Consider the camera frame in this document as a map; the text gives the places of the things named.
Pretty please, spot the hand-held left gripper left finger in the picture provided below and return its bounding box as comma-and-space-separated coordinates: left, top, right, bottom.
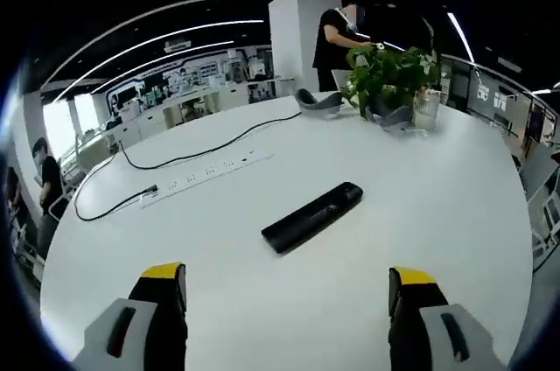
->
72, 261, 189, 371

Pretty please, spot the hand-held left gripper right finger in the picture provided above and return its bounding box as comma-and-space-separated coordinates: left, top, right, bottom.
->
387, 265, 511, 371

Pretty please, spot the black remote control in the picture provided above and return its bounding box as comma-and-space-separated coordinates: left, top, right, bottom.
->
261, 181, 365, 255

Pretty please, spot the white office chair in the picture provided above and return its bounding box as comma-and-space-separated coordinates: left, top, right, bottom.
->
526, 143, 560, 267

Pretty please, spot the white power strip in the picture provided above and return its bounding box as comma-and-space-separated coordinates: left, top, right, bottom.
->
140, 147, 276, 211

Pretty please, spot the grey curved headset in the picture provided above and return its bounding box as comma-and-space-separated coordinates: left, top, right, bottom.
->
295, 87, 345, 121
365, 101, 416, 132

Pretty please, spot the clear plastic cup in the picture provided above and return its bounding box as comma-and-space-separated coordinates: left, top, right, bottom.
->
413, 87, 440, 130

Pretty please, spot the white display counter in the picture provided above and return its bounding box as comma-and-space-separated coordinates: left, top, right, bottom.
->
107, 75, 295, 147

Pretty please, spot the green leafy plant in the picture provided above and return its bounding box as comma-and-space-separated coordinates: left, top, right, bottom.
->
340, 45, 441, 121

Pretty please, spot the ceiling air conditioner unit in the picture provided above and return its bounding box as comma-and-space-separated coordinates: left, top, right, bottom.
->
164, 39, 194, 54

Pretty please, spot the ceiling light strip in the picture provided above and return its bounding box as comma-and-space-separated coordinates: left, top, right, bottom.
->
445, 10, 478, 65

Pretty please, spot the white square pillar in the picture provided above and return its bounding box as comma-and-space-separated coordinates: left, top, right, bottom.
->
268, 0, 343, 97

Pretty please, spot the black cable with plug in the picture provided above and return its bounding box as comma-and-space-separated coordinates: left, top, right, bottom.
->
73, 156, 159, 221

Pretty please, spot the long black cable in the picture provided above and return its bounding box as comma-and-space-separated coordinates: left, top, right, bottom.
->
116, 110, 304, 171

